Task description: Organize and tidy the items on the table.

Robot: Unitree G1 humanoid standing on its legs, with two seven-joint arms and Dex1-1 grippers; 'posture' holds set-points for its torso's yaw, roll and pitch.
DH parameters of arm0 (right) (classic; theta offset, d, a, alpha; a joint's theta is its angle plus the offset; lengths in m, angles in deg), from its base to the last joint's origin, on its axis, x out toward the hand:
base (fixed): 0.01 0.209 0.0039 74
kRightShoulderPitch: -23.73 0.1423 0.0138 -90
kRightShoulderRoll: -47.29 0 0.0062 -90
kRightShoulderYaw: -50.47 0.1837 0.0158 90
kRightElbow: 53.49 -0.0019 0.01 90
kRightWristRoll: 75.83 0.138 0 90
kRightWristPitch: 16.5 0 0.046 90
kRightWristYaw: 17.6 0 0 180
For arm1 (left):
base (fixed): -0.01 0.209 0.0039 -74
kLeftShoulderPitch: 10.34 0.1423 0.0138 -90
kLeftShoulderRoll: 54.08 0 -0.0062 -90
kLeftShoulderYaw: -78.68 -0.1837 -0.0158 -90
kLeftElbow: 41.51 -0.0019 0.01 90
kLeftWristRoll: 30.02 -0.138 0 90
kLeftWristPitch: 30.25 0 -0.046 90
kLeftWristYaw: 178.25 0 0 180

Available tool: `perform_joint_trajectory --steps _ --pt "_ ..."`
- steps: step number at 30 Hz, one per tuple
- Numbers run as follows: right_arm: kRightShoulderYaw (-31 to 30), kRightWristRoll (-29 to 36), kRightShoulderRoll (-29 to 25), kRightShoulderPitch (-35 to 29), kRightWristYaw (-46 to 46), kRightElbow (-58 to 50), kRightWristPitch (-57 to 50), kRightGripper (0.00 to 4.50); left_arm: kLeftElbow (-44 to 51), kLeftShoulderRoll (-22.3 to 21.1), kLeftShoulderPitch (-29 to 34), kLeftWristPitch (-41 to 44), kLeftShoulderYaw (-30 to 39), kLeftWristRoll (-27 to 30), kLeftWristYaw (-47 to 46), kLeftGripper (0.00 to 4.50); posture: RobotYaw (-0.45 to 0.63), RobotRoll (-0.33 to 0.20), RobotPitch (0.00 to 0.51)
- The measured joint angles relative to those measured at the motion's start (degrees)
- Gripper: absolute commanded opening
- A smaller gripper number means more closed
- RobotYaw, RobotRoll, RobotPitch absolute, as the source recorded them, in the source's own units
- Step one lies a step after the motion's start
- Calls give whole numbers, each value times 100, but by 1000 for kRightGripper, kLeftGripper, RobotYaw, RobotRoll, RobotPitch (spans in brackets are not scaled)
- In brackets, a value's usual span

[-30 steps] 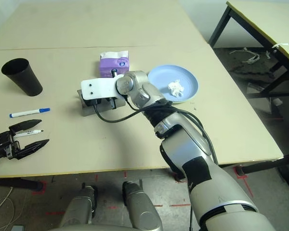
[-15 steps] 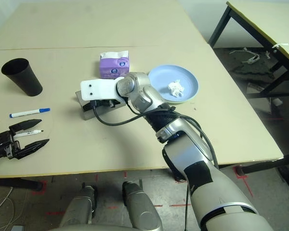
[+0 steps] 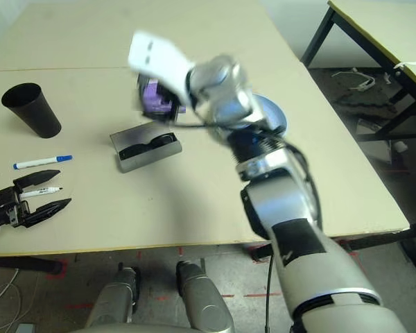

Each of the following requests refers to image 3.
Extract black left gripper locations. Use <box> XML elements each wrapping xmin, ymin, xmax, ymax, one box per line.
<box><xmin>0</xmin><ymin>169</ymin><xmax>73</xmax><ymax>228</ymax></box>

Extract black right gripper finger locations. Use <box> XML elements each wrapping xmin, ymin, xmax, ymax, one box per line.
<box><xmin>135</xmin><ymin>74</ymin><xmax>151</xmax><ymax>118</ymax></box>
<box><xmin>160</xmin><ymin>87</ymin><xmax>182</xmax><ymax>123</ymax></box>

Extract white marker black tip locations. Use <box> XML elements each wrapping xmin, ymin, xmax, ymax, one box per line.
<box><xmin>19</xmin><ymin>186</ymin><xmax>64</xmax><ymax>199</ymax></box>

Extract white marker with blue cap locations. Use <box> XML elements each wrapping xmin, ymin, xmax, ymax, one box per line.
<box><xmin>12</xmin><ymin>155</ymin><xmax>73</xmax><ymax>171</ymax></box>

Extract black sunglasses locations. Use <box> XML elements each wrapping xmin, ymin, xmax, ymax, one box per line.
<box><xmin>119</xmin><ymin>133</ymin><xmax>176</xmax><ymax>161</ymax></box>

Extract grey glasses case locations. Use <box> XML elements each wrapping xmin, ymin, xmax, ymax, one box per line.
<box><xmin>110</xmin><ymin>123</ymin><xmax>183</xmax><ymax>174</ymax></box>

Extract purple tissue pack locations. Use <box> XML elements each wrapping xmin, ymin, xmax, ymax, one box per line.
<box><xmin>138</xmin><ymin>78</ymin><xmax>188</xmax><ymax>117</ymax></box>

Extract black table base bar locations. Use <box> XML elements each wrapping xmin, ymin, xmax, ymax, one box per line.
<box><xmin>252</xmin><ymin>220</ymin><xmax>416</xmax><ymax>261</ymax></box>
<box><xmin>0</xmin><ymin>255</ymin><xmax>62</xmax><ymax>275</ymax></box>

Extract black plastic cup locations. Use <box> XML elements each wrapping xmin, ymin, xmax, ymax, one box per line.
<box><xmin>1</xmin><ymin>82</ymin><xmax>62</xmax><ymax>139</ymax></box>

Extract light blue plate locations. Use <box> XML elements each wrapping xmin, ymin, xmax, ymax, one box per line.
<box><xmin>252</xmin><ymin>95</ymin><xmax>288</xmax><ymax>139</ymax></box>

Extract white plastic floor scrap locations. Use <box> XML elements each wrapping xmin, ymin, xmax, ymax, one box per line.
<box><xmin>331</xmin><ymin>67</ymin><xmax>377</xmax><ymax>92</ymax></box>

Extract flat carton floor piece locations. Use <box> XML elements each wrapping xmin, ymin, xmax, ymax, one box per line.
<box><xmin>356</xmin><ymin>117</ymin><xmax>383</xmax><ymax>135</ymax></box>

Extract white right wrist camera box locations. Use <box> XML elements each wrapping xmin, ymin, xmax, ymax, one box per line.
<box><xmin>127</xmin><ymin>30</ymin><xmax>197</xmax><ymax>107</ymax></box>

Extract white floor cable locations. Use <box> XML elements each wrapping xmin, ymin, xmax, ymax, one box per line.
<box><xmin>0</xmin><ymin>266</ymin><xmax>21</xmax><ymax>330</ymax></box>

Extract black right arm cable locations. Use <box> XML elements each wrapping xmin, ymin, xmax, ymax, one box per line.
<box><xmin>175</xmin><ymin>114</ymin><xmax>322</xmax><ymax>333</ymax></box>

